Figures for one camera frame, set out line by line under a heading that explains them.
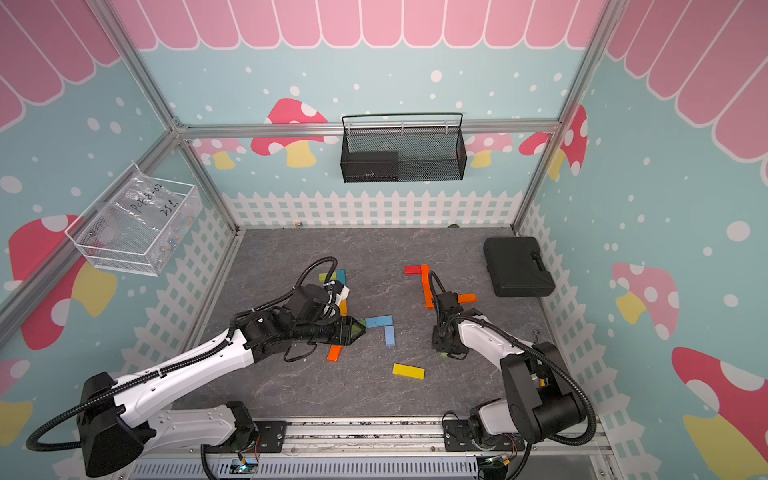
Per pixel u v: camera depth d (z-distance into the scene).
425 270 1.07
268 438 0.75
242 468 0.73
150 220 0.71
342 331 0.65
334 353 0.87
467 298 0.99
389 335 0.92
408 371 0.85
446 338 0.66
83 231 0.62
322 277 1.05
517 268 1.02
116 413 0.40
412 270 1.06
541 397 0.43
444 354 0.81
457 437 0.74
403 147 0.94
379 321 0.94
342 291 0.70
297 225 1.24
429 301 0.88
